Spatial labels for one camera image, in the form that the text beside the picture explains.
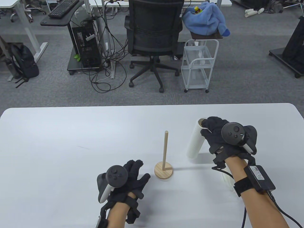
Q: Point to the white paper tube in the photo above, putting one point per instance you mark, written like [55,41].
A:
[251,14]
[249,11]

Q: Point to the black rolling computer base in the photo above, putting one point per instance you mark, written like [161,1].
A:
[73,64]

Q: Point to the black handheld controller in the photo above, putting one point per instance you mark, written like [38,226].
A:
[116,174]
[231,133]

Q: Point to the black mesh office chair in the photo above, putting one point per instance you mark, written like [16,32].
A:
[154,23]

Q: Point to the green leaf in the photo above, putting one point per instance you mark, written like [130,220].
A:
[77,57]

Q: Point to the person's right forearm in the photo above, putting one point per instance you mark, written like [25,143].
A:
[256,209]

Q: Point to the black keyboard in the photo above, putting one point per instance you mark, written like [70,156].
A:
[63,8]

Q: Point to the blue fleece cloth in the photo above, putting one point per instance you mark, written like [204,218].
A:
[206,19]

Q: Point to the person's left hand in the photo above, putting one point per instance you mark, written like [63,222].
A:
[133,182]

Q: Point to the white desk frame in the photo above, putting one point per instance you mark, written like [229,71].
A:
[30,33]

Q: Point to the black backpack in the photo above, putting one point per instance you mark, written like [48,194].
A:
[23,61]

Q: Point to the pile of paper towel sheets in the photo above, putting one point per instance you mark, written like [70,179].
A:
[228,180]

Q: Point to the wooden paper towel holder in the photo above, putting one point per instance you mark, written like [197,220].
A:
[163,172]

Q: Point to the grey water bottle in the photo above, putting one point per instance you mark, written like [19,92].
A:
[10,68]

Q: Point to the black keyboard tray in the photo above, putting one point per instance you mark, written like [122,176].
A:
[54,21]

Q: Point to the person's left forearm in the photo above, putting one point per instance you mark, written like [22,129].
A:
[116,216]

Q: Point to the black computer tower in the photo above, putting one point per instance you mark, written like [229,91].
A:
[87,49]

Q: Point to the black wrist sensor box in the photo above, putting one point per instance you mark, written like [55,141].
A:
[258,177]
[102,224]

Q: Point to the small white bottle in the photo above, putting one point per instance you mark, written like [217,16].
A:
[261,10]

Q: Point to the brown wooden board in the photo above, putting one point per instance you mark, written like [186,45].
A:
[206,36]

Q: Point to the chrome chair base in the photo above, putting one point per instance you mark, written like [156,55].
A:
[29,16]

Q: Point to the yellow capped bottle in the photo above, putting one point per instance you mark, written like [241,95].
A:
[197,9]

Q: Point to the black floor stand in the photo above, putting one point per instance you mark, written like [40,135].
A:
[294,47]

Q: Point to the white paper towel roll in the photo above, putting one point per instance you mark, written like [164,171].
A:
[194,142]

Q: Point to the person's right hand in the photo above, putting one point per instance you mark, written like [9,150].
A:
[213,133]

